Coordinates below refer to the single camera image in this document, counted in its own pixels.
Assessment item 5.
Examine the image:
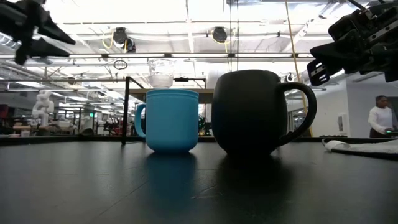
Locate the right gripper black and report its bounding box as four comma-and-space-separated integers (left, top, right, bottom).
307, 18, 398, 87

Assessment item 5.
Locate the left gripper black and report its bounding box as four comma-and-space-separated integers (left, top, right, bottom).
0, 0, 76, 66

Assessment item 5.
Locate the black ceramic mug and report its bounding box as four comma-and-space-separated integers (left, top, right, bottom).
211, 69, 318, 156

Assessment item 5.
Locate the clear glass footed cup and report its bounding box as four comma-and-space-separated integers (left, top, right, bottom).
147, 58, 175, 90

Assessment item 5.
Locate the blue plastic mug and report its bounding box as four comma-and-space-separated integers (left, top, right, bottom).
134, 88, 200, 154

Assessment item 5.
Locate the black-framed shelf with wooden top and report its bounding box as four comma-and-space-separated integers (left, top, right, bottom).
121, 75, 215, 146

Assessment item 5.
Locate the person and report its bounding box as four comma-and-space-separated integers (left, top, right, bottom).
368, 95, 397, 139

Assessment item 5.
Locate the white folded cloth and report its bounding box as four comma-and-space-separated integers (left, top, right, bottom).
322, 138, 398, 156

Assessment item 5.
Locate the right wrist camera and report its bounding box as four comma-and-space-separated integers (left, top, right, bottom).
328, 0, 386, 41

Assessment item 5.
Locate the yellow hanging cable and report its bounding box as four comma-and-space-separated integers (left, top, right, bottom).
285, 0, 314, 138

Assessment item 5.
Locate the white wall dispenser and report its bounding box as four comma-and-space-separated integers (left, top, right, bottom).
338, 112, 351, 137

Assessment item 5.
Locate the black ceiling cable reel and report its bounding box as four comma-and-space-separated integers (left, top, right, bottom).
212, 26, 228, 44
111, 26, 129, 48

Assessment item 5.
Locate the black hanging cable loop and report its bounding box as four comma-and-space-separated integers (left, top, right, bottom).
113, 58, 129, 70

